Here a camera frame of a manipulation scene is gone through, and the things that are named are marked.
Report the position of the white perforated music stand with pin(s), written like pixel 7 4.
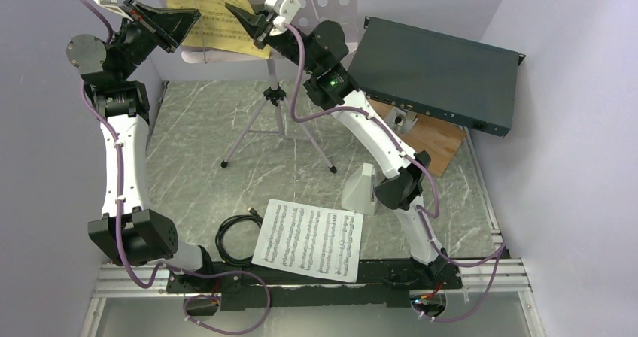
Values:
pixel 274 94

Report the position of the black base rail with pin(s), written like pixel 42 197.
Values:
pixel 389 282

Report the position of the white metronome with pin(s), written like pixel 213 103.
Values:
pixel 358 191

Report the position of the wooden base board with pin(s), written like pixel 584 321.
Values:
pixel 439 138

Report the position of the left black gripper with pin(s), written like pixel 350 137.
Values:
pixel 167 26

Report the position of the white sheet music page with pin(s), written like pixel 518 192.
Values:
pixel 311 241

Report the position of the metal mounting bracket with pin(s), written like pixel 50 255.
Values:
pixel 401 121

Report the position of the dark green rack unit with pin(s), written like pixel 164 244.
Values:
pixel 460 81

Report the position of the yellow sheet music book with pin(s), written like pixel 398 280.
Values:
pixel 217 28

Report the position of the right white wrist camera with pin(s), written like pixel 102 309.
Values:
pixel 284 12

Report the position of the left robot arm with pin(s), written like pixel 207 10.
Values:
pixel 129 232

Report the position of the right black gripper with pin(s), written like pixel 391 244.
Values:
pixel 255 24

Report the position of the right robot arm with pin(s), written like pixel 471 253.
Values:
pixel 323 86

